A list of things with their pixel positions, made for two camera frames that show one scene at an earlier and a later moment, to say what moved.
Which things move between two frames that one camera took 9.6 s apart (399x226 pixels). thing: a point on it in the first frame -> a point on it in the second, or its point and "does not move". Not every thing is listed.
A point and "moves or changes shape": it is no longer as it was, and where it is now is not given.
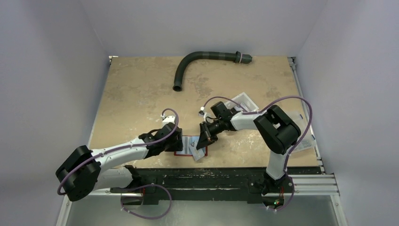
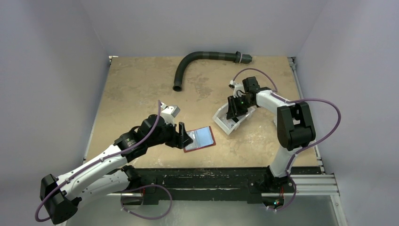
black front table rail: [253, 181] does not move
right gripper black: [205, 131] -> [235, 105]
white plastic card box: [244, 100] moves or changes shape
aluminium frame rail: [324, 184] does not move
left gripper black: [177, 145] -> [182, 139]
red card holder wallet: [187, 140] moves or changes shape
